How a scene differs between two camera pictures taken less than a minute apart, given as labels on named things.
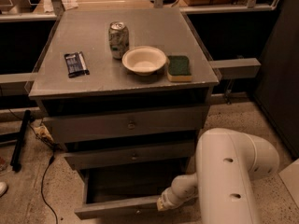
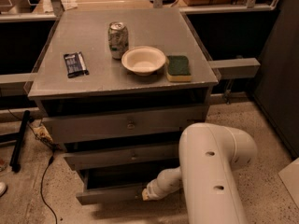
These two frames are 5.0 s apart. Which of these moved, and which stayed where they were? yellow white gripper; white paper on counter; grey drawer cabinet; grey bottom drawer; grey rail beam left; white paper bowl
Moved: yellow white gripper; grey bottom drawer
Stayed: grey drawer cabinet; white paper bowl; grey rail beam left; white paper on counter
